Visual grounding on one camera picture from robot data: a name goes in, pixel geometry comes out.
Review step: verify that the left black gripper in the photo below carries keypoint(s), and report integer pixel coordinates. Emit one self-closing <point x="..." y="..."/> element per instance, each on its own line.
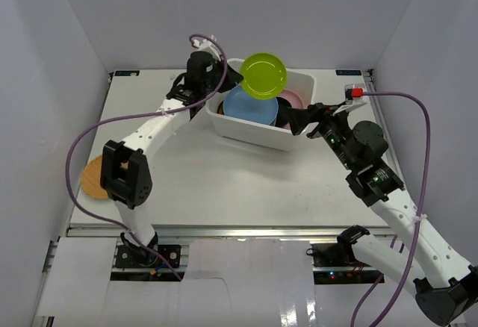
<point x="221" y="81"/>

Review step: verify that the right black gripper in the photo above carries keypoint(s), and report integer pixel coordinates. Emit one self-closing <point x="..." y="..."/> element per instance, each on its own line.
<point x="323" y="115"/>

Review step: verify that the pink round plate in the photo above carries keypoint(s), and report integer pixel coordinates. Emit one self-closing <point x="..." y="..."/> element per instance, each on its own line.
<point x="293" y="98"/>

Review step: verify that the blue round plate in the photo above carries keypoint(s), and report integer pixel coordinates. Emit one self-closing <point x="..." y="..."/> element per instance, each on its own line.
<point x="239" y="104"/>

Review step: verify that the small black plate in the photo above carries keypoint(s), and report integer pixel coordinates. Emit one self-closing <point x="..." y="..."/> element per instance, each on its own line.
<point x="281" y="117"/>

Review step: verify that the green round plate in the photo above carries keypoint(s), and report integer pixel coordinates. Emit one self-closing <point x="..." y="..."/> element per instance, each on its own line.
<point x="264" y="76"/>

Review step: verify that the woven bamboo round plate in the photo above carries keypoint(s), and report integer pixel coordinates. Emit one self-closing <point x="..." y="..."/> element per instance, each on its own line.
<point x="90" y="179"/>

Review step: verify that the yellow patterned dark-rimmed plate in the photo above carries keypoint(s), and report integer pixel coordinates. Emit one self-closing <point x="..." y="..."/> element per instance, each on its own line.
<point x="220" y="110"/>

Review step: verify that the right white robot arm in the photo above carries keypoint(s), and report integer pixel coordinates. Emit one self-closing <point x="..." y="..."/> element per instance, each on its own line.
<point x="443" y="283"/>

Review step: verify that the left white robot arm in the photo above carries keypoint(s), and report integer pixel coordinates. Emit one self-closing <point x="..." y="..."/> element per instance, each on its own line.
<point x="125" y="173"/>

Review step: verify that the white plastic bin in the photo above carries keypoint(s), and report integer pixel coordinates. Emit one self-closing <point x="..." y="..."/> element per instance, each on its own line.
<point x="299" y="82"/>

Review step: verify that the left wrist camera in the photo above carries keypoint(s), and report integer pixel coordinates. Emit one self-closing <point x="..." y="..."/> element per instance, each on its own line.
<point x="207" y="44"/>

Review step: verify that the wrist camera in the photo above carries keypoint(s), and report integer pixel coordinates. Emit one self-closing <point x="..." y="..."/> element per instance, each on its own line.
<point x="207" y="44"/>
<point x="354" y="98"/>

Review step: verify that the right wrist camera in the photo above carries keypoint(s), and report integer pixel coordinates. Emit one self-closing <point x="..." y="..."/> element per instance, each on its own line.
<point x="354" y="98"/>

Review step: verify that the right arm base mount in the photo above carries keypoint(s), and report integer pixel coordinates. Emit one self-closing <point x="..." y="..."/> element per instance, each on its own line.
<point x="332" y="267"/>

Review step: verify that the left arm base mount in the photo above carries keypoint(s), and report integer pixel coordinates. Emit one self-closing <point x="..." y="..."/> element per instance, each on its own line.
<point x="131" y="266"/>

